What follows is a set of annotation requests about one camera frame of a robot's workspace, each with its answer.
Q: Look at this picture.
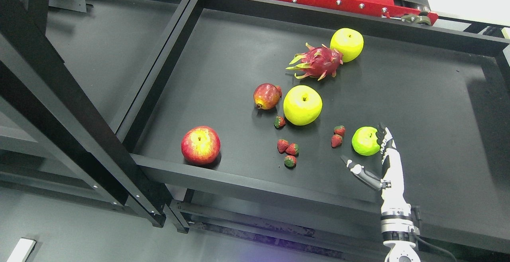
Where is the strawberry right lower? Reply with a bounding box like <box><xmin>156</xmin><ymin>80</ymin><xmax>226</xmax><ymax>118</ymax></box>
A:
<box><xmin>330</xmin><ymin>134</ymin><xmax>343</xmax><ymax>148</ymax></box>

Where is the strawberry front middle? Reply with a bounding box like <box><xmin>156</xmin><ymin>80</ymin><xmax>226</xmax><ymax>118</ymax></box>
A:
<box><xmin>285</xmin><ymin>143</ymin><xmax>299</xmax><ymax>156</ymax></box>

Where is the red pomegranate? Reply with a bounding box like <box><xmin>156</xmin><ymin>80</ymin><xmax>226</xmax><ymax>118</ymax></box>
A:
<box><xmin>253</xmin><ymin>83</ymin><xmax>282</xmax><ymax>110</ymax></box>

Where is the green apple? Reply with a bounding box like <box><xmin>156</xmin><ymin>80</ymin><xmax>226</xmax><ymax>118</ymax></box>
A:
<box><xmin>351</xmin><ymin>126</ymin><xmax>381</xmax><ymax>156</ymax></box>

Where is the far yellow apple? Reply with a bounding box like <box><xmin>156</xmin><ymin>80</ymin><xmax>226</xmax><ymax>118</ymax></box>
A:
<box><xmin>330</xmin><ymin>28</ymin><xmax>364</xmax><ymax>63</ymax></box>

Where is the large yellow apple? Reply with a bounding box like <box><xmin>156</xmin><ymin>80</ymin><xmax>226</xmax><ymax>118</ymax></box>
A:
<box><xmin>283</xmin><ymin>85</ymin><xmax>323</xmax><ymax>126</ymax></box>

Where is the pink dragon fruit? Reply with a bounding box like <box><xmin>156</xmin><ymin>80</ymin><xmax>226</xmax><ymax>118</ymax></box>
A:
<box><xmin>286</xmin><ymin>43</ymin><xmax>343</xmax><ymax>81</ymax></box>

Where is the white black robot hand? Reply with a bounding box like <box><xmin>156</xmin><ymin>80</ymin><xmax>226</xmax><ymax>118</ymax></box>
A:
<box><xmin>341</xmin><ymin>123</ymin><xmax>411</xmax><ymax>216</ymax></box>

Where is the red apple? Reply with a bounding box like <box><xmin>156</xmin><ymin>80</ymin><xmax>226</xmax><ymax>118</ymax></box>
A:
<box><xmin>180</xmin><ymin>126</ymin><xmax>221</xmax><ymax>165</ymax></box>

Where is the black metal shelf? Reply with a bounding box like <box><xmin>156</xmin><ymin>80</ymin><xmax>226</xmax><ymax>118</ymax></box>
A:
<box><xmin>1</xmin><ymin>0</ymin><xmax>509</xmax><ymax>262</ymax></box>

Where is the strawberry right upper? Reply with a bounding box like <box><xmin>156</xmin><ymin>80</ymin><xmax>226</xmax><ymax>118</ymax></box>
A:
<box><xmin>333</xmin><ymin>125</ymin><xmax>346</xmax><ymax>137</ymax></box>

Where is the strawberry near yellow apple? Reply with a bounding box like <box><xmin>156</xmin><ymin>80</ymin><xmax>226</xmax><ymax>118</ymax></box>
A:
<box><xmin>274</xmin><ymin>116</ymin><xmax>286</xmax><ymax>129</ymax></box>

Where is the strawberry front lowest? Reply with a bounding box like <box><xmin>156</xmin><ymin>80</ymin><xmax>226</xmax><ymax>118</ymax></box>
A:
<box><xmin>284</xmin><ymin>155</ymin><xmax>297</xmax><ymax>169</ymax></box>

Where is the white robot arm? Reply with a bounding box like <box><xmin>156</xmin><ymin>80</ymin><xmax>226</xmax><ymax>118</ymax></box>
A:
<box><xmin>381</xmin><ymin>208</ymin><xmax>421</xmax><ymax>262</ymax></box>

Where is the strawberry front left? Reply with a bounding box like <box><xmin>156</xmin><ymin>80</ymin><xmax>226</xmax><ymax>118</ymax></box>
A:
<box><xmin>277</xmin><ymin>139</ymin><xmax>289</xmax><ymax>154</ymax></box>

